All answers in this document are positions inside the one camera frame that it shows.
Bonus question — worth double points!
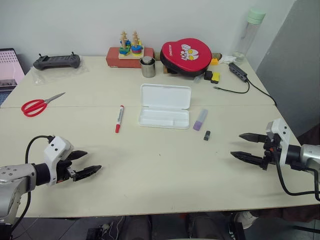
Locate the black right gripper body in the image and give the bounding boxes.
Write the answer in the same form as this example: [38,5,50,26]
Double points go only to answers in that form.
[262,133,283,171]

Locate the black remote controller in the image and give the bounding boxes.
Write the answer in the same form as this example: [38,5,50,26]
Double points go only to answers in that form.
[32,52,82,71]

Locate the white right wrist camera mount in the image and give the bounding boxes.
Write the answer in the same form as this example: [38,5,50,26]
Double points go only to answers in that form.
[265,117,291,167]

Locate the clear bottle green cap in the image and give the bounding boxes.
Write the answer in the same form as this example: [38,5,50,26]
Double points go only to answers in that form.
[232,7,267,63]

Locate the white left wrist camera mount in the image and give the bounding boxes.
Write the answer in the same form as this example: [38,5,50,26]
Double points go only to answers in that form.
[43,136,75,187]

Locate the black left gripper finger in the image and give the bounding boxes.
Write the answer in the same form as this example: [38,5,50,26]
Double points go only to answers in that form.
[72,164,103,182]
[68,150,89,162]

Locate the black usb hub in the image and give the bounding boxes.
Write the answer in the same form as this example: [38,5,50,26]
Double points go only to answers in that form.
[228,62,249,83]

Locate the white crumpled tissue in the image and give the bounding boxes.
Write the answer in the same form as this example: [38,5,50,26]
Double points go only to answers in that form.
[219,54,238,65]

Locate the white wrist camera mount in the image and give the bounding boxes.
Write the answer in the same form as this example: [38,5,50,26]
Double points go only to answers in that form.
[265,117,291,167]
[43,136,75,187]

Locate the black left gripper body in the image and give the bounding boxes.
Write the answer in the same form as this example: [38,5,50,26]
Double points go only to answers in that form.
[56,150,77,185]

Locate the grey partition panel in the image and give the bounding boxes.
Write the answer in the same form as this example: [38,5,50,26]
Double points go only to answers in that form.
[254,0,320,138]

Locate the clear plastic bag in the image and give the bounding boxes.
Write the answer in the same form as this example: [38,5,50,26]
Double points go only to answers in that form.
[31,61,90,86]

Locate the red whiteboard marker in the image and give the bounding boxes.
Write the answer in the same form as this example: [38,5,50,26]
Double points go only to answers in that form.
[114,105,126,134]

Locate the black device with wires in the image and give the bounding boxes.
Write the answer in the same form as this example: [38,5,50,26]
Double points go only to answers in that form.
[85,223,122,240]

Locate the red black boxing pad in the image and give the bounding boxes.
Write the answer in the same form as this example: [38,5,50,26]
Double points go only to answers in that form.
[159,37,213,76]

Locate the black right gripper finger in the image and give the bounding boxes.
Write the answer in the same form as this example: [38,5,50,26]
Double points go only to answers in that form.
[238,132,268,144]
[229,150,265,169]

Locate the red cardboard box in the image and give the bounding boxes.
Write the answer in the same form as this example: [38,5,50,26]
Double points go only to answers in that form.
[105,46,155,69]

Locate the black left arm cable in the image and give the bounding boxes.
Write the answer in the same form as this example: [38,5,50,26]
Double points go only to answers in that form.
[24,135,56,166]

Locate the steel cylinder weight cup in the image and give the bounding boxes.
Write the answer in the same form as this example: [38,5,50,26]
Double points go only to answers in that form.
[139,56,157,79]

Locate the red handled scissors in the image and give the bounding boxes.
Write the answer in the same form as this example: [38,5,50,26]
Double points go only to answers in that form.
[20,92,67,118]

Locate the black usb hub cable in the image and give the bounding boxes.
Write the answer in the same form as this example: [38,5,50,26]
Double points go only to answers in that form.
[212,79,279,106]

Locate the white shoe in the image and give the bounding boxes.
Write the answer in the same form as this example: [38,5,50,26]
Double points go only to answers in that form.
[235,210,259,230]

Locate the purple glue stick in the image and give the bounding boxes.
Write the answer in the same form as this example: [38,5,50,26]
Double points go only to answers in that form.
[192,108,209,132]

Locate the white plastic case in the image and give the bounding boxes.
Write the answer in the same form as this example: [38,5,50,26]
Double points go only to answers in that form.
[137,83,193,130]

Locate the open laptop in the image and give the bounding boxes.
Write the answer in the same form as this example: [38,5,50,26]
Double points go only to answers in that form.
[0,47,26,109]

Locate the yellow black foam block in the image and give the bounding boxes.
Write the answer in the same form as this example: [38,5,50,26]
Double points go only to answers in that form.
[210,71,222,84]

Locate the wooden colourful stacking toy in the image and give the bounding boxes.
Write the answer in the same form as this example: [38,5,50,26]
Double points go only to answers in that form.
[117,30,146,61]

